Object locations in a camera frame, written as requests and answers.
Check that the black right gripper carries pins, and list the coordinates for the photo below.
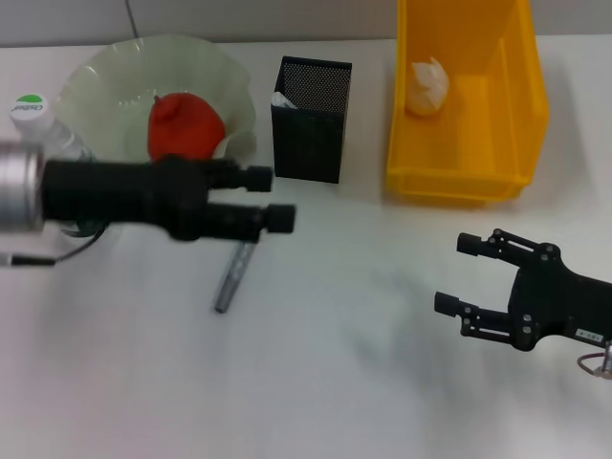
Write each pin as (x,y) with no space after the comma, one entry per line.
(559,301)

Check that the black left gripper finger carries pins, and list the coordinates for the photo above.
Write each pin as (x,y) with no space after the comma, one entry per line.
(279,219)

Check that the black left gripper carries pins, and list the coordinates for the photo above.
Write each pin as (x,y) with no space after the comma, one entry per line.
(119,196)

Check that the grey pen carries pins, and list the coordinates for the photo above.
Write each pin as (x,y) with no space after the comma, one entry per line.
(232,282)

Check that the red pear-shaped fruit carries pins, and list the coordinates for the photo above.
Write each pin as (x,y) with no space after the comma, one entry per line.
(184,129)

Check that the white paper ball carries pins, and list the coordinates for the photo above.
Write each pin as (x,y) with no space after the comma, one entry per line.
(428,88)

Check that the clear green-label water bottle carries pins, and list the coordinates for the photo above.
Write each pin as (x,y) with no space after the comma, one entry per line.
(31,115)

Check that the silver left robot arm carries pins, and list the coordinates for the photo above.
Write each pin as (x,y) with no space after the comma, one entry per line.
(19,186)

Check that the black mesh pen holder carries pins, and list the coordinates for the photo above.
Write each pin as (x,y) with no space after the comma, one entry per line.
(308,138)

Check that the pale green wavy glass plate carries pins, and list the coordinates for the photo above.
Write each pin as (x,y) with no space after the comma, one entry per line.
(110,81)

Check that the yellow plastic bin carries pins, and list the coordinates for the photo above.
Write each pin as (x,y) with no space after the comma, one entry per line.
(459,158)

